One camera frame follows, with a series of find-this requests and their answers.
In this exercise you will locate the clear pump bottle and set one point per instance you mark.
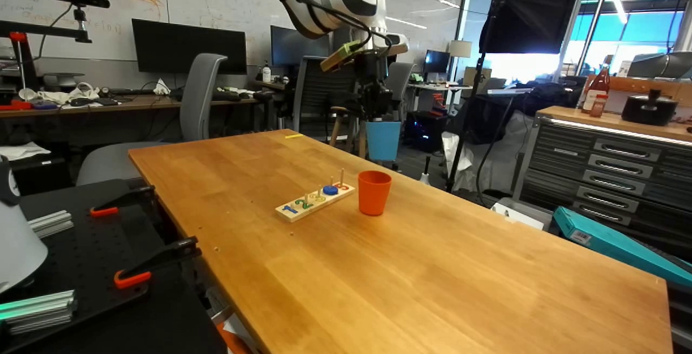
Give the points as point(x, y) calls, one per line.
point(266, 73)

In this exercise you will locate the aluminium extrusion piece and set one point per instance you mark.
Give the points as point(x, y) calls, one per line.
point(51, 223)
point(38, 311)

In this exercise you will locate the softbox light on stand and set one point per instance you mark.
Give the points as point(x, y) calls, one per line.
point(532, 13)

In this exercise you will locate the wooden stool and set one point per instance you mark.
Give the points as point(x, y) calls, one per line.
point(341, 121)

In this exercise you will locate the white box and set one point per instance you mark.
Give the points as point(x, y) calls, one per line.
point(516, 214)

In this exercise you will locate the computer tower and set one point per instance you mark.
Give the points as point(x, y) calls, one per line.
point(424, 131)

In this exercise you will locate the grey tool cabinet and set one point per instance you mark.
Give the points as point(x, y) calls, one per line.
point(605, 170)

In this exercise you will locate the white plastic sheet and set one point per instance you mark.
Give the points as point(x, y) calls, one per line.
point(513, 148)

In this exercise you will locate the wooden number peg board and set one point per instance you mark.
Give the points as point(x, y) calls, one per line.
point(311, 204)

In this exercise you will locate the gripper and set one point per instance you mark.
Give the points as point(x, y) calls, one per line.
point(371, 75)

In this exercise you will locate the lit monitor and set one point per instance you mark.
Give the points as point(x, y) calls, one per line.
point(437, 61)

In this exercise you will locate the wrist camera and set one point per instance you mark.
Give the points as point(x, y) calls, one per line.
point(335, 60)

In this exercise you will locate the blue cup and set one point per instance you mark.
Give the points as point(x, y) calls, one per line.
point(383, 140)

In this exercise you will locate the red sauce bottle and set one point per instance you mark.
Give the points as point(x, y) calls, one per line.
point(596, 86)

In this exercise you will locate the teal box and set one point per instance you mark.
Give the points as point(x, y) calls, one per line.
point(611, 243)

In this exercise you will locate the large black monitor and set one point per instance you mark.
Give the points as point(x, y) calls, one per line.
point(189, 46)

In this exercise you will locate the white table lamp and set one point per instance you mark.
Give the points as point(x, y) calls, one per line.
point(460, 48)

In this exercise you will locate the dark mesh office chair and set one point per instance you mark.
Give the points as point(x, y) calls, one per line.
point(319, 94)

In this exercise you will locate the small black monitor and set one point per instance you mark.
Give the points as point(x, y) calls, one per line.
point(294, 46)

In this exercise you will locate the small spice bottle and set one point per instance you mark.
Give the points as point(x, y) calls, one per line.
point(598, 106)

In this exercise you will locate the grey office chair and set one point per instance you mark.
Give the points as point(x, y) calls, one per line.
point(197, 100)

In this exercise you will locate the wooden desk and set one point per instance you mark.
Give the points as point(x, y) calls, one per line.
point(135, 104)

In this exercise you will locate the orange cup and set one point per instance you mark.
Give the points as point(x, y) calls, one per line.
point(373, 194)

